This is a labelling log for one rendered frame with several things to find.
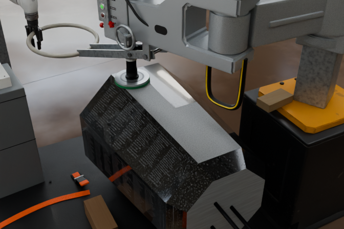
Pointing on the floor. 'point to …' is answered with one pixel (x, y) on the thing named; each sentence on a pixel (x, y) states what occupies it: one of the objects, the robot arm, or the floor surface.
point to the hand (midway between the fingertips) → (36, 44)
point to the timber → (99, 213)
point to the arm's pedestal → (17, 140)
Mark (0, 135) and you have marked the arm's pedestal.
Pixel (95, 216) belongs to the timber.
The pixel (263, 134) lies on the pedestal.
